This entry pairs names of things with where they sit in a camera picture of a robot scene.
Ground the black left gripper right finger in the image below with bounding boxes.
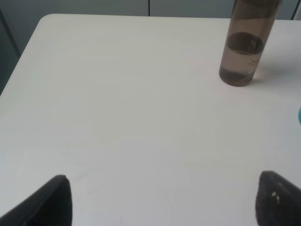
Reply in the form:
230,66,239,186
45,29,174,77
255,171,301,226

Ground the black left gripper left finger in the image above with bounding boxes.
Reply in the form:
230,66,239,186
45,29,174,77
0,175,72,226

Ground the teal transparent plastic cup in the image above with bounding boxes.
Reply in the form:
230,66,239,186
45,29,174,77
298,108,301,124

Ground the brown transparent water bottle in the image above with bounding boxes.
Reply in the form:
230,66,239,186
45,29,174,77
219,0,282,87

